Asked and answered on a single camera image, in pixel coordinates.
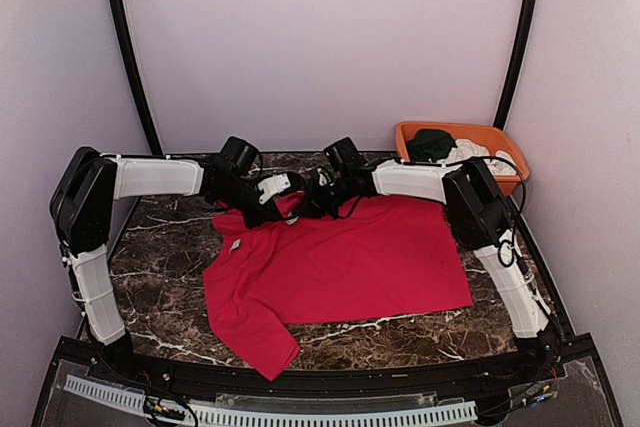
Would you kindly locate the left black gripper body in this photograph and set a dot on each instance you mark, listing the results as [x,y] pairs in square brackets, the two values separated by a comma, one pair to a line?
[253,218]

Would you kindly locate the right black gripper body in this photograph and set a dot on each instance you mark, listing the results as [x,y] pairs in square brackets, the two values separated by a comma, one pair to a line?
[321,202]

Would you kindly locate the red t-shirt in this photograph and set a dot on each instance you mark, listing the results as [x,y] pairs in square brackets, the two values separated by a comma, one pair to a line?
[385,256]

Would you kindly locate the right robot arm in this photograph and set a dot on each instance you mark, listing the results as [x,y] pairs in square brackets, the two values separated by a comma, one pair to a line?
[479,216]

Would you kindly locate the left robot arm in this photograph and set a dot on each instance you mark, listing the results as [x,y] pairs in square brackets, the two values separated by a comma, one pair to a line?
[83,204]

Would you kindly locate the dark green garment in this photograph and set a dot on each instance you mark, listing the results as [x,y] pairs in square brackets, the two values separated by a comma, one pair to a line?
[430,146]

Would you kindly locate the white garment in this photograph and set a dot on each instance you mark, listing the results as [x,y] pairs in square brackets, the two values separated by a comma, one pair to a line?
[499,164]

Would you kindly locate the orange plastic basin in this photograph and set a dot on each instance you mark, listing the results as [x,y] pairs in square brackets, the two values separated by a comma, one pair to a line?
[492,138]

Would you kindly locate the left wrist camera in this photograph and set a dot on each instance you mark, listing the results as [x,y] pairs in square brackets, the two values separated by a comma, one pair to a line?
[272,186]

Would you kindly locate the white slotted cable duct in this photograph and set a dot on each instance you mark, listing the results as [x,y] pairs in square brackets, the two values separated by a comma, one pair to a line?
[245,410]

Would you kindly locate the black front rail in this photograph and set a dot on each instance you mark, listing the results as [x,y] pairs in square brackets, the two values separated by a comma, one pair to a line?
[580,373]

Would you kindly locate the left black frame post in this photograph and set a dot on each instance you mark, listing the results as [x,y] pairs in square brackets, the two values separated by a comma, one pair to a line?
[129,60]

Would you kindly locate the black frame post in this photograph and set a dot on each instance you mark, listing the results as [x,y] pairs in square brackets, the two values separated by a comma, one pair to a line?
[515,64]
[129,60]

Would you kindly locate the right black frame post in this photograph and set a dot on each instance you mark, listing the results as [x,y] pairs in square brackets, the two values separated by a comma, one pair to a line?
[515,64]

